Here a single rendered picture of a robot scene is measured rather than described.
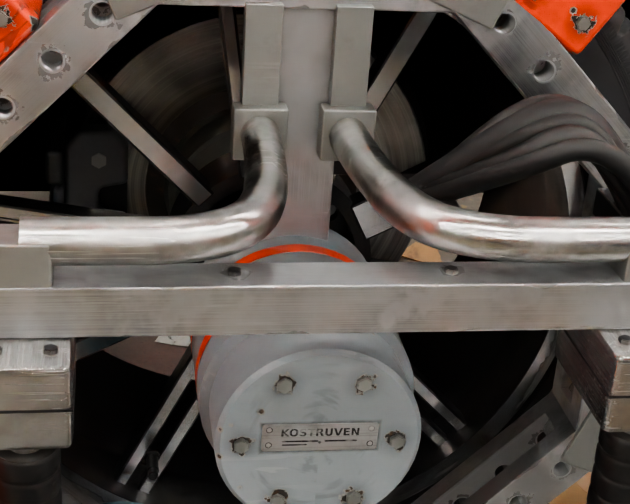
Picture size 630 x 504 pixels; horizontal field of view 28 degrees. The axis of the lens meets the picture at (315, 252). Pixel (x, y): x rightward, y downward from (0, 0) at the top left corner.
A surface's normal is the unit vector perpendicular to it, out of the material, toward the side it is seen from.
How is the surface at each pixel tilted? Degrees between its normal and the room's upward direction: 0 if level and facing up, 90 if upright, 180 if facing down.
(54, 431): 90
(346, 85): 90
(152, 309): 90
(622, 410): 90
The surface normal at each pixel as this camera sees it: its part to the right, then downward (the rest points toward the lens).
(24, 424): 0.15, 0.43
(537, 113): -0.18, -0.31
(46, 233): 0.16, -0.23
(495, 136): -0.51, -0.14
